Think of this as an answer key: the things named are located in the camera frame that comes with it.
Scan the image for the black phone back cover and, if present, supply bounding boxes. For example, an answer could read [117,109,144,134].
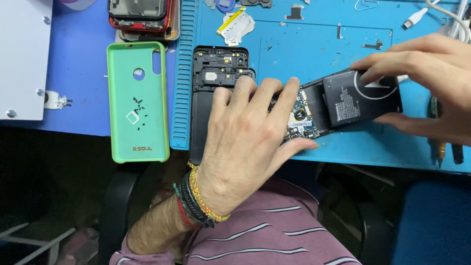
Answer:
[189,45,257,167]

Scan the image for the white cable bundle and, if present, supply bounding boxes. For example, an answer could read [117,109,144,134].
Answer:
[425,0,471,44]

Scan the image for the white metal panel with screws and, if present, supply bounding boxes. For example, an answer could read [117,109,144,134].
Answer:
[0,0,53,121]

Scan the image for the yellow tape strip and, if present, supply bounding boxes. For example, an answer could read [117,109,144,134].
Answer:
[216,6,247,35]

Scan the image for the person's left hand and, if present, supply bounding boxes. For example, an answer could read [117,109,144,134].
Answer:
[195,75,319,218]

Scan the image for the phone with circuit board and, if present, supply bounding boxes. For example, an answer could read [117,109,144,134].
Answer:
[270,75,387,143]

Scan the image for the red cord bracelet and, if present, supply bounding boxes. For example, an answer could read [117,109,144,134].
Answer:
[176,198,199,229]

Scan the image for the silver metal shield plates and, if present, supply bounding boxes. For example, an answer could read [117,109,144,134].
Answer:
[217,7,255,47]

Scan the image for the white plug adapter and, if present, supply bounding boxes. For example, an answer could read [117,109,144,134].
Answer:
[44,91,73,110]

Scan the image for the green silicone phone case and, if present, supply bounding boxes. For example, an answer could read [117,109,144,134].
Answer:
[106,41,171,164]

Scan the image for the purple white round object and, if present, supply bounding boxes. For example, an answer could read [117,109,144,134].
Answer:
[58,0,97,11]

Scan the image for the bent wire clip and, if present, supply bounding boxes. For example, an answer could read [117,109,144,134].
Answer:
[354,0,380,12]

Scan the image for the group of small black screws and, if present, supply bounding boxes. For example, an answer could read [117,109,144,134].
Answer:
[132,97,148,132]

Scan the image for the black tool handle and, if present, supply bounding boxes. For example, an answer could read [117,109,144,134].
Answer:
[451,143,464,165]

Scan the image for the black plastic inner frame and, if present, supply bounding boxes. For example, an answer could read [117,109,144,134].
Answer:
[193,67,257,93]

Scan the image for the black braided bracelet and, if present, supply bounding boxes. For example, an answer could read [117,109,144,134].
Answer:
[179,171,216,229]

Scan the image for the orange banded precision screwdriver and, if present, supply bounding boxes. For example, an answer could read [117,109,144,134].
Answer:
[428,96,447,170]

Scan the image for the black phone battery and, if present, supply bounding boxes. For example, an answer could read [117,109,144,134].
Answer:
[322,68,404,130]

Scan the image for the blue silicone repair mat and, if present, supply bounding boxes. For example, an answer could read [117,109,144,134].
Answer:
[170,0,471,174]

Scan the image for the black camera lens cover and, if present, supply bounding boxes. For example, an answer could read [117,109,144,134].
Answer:
[241,0,273,9]

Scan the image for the small grey metal bracket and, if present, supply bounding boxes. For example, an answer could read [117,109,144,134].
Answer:
[361,39,383,51]

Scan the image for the yellow orange braided bracelet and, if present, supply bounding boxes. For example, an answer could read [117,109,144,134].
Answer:
[187,161,232,223]

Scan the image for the grey t-shaped metal bracket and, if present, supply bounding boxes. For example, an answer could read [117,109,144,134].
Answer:
[284,4,305,21]

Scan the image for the white floor rack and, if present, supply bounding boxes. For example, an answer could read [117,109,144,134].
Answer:
[0,222,77,265]

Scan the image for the blue chair seat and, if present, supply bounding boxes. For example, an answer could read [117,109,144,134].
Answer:
[391,181,471,265]

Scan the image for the maroon striped shirt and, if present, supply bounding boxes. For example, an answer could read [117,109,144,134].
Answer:
[109,176,363,265]

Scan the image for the white usb cable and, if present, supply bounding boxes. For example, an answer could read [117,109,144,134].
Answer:
[402,0,442,30]

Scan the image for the stack of phone frames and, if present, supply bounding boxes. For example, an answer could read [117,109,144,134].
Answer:
[107,0,181,44]

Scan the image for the blue plastic opening pick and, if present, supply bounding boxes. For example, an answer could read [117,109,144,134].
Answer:
[214,0,236,14]

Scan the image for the person's right hand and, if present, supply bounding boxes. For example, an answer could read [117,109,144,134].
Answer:
[350,33,471,146]

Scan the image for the black chair armrest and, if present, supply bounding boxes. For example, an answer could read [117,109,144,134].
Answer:
[99,161,151,265]

